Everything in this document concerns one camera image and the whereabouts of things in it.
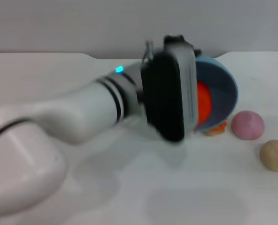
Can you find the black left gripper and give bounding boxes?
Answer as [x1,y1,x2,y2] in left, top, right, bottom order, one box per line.
[163,34,202,57]

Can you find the blue bowl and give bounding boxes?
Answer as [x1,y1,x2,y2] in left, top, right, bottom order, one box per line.
[195,55,239,135]

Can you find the orange striped toy bread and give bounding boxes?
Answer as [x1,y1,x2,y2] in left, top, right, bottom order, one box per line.
[203,120,227,137]

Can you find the pink toy bun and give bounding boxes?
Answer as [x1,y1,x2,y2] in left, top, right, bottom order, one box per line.
[231,110,265,141]

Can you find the tan toy bun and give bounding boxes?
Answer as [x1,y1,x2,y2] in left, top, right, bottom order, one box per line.
[260,139,278,173]

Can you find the left gripper cable with plugs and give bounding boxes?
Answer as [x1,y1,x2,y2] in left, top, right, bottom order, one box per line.
[142,41,155,66]

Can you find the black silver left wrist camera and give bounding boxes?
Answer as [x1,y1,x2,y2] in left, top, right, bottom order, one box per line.
[136,44,198,143]

